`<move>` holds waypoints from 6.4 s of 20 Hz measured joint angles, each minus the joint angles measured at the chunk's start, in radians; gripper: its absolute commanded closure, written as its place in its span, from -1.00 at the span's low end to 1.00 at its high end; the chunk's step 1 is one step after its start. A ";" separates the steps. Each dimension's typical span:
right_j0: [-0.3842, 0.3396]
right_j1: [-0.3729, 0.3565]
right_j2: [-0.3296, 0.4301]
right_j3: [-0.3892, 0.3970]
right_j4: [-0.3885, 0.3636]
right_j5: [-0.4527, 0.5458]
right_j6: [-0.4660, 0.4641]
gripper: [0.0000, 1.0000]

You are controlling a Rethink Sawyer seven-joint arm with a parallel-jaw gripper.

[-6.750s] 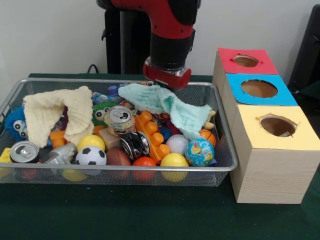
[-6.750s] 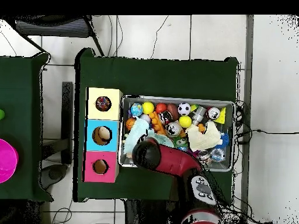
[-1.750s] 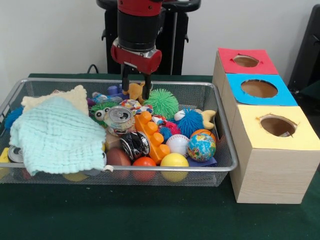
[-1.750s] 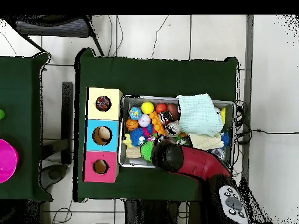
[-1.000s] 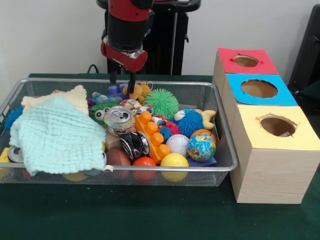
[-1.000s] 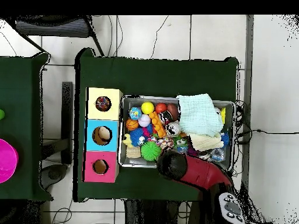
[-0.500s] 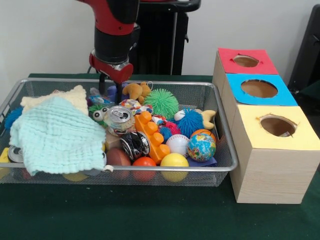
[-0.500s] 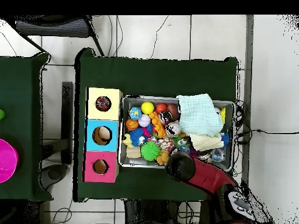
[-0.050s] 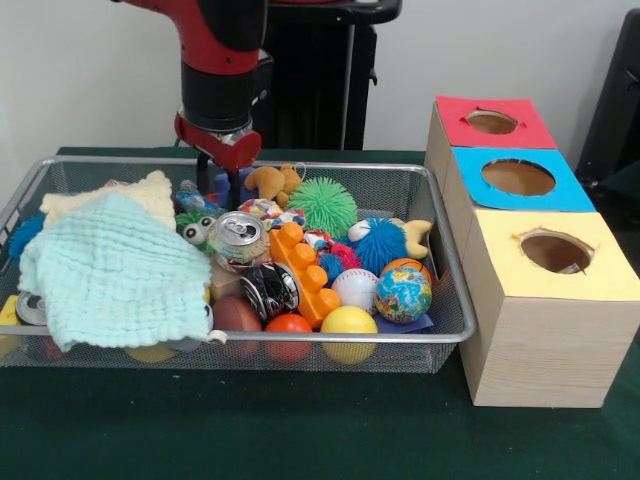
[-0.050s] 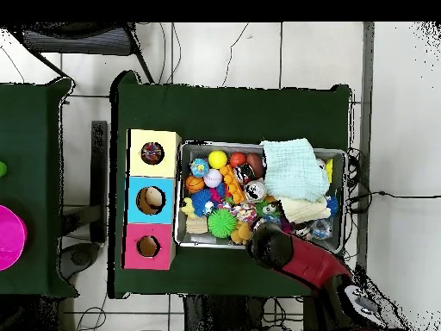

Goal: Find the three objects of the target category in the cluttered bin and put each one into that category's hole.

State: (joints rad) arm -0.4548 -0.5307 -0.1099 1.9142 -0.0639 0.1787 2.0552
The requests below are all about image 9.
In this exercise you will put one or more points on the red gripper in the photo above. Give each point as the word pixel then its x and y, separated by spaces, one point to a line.
pixel 215 147

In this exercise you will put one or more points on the colourful spotted cloth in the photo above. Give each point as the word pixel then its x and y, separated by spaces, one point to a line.
pixel 270 212

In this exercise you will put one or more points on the cream waffle cloth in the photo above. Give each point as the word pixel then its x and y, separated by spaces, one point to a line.
pixel 145 195

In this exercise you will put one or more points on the mint green waffle cloth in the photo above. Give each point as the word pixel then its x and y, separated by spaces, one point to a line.
pixel 115 270

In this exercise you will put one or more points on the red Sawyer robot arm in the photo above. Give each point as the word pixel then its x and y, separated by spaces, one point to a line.
pixel 220 75

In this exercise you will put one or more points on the wooden box with three holes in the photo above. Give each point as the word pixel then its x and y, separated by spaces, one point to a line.
pixel 540 360

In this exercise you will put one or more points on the green label drink can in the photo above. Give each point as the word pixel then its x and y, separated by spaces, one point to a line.
pixel 240 237

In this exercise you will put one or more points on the green spiky ball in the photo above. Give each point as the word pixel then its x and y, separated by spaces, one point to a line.
pixel 322 200

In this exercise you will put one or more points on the orange plastic brick block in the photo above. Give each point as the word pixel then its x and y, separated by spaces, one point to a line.
pixel 305 270

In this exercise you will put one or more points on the orange ball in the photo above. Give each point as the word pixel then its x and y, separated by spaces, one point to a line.
pixel 288 325

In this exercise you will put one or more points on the white baseball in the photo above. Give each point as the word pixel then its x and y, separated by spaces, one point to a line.
pixel 355 287

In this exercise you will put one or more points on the blue spiky toy yellow horns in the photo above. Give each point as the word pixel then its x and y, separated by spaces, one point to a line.
pixel 380 245

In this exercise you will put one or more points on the yellow ball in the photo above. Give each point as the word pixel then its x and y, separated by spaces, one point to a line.
pixel 349 322

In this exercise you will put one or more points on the globe print ball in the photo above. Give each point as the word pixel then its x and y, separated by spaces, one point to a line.
pixel 402 295

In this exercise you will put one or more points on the dark green tablecloth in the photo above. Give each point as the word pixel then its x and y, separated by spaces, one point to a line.
pixel 250 425

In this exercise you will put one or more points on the black upright panel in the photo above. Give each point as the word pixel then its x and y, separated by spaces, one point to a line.
pixel 615 100

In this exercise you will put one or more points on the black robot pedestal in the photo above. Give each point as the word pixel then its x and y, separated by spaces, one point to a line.
pixel 320 75

